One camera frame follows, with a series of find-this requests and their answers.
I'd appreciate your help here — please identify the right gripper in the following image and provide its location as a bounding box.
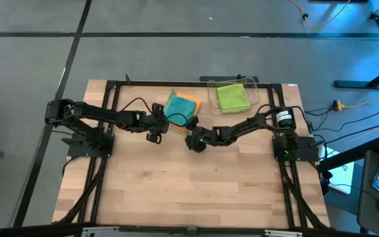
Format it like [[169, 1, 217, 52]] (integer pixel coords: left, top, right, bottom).
[[185, 115, 217, 153]]

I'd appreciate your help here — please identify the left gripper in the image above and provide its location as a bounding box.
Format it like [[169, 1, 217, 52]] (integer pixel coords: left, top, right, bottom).
[[136, 103, 170, 145]]

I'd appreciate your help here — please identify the teal microfiber towel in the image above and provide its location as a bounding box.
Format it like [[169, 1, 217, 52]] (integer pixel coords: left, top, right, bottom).
[[164, 96, 197, 127]]

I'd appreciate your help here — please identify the orange microfiber towel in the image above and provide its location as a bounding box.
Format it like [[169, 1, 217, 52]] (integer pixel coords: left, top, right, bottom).
[[171, 92, 203, 132]]

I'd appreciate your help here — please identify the clear plastic bin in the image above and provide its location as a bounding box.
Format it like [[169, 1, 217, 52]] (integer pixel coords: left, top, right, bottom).
[[207, 76, 261, 117]]

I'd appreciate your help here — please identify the lime green microfiber towel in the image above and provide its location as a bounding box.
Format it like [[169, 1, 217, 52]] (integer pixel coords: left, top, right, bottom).
[[216, 83, 251, 115]]

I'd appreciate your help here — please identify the black flat base bar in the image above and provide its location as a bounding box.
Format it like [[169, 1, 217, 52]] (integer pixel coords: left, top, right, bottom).
[[199, 74, 260, 84]]

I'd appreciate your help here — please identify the black crossbeam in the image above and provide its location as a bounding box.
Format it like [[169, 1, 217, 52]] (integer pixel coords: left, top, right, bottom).
[[0, 222, 379, 237]]

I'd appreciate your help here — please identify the dark grey desk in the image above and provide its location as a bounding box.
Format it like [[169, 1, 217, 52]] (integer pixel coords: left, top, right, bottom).
[[356, 150, 379, 235]]

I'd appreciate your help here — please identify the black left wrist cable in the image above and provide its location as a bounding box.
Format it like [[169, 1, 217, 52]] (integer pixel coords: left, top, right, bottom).
[[118, 97, 190, 128]]

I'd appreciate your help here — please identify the black aluminium table frame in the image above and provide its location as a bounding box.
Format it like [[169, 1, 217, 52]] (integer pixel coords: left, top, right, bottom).
[[53, 74, 331, 231]]

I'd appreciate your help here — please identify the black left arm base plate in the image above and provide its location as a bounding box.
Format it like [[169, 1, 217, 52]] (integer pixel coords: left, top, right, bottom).
[[61, 130, 115, 158]]

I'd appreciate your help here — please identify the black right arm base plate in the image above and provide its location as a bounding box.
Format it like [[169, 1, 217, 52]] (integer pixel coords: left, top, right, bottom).
[[272, 136, 320, 162]]

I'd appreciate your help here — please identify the silver metal bracket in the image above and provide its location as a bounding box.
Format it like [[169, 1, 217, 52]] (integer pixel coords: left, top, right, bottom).
[[82, 226, 120, 237], [264, 229, 304, 237]]

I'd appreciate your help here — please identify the yellow power plug cord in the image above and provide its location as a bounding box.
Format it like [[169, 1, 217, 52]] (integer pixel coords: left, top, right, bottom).
[[332, 96, 379, 112]]

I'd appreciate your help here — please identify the yellow floor cable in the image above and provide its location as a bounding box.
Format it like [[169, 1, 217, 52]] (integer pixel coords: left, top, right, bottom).
[[290, 0, 351, 29]]

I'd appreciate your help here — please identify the black desk leg frame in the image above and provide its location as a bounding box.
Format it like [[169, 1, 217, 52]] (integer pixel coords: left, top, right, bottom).
[[333, 61, 379, 90]]

